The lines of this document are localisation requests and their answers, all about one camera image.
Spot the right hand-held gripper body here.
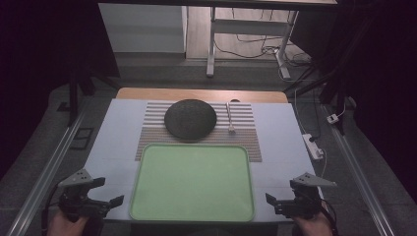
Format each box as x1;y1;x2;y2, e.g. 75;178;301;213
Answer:
274;171;338;220

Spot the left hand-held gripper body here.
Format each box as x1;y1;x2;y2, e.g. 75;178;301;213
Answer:
57;168;111;224

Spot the person's left hand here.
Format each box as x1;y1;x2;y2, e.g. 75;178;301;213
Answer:
46;209;90;236

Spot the person's right hand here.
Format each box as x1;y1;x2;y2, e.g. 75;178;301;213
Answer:
292;209;334;236

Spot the white power strip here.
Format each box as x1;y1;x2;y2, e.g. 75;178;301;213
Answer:
301;133;325;161

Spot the striped placemat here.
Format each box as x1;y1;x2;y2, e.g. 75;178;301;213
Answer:
134;101;264;163

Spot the green plastic tray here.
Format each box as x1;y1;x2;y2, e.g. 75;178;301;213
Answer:
129;143;257;223

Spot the silver fork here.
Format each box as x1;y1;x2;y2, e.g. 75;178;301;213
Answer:
225;101;237;135

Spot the black tripod stand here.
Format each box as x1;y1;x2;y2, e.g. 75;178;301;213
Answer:
66;57;121;128
282;62;349;136

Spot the dark round plate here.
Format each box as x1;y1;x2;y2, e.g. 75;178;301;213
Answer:
163;98;217;141

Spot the white cabinet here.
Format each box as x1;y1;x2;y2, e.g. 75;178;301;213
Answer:
97;3;189;54

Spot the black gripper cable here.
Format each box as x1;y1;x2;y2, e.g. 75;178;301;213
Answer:
319;198;339;236
40;186;63;236

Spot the metal floor rail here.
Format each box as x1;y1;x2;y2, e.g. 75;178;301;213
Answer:
5;106;87;236
322;103;396;236

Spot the black rectangular floor frame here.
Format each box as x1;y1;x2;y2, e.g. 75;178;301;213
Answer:
69;127;94;150

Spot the black floor cable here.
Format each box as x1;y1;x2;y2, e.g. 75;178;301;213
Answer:
213;8;313;68

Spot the white desk frame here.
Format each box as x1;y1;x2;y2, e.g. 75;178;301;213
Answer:
206;5;300;81

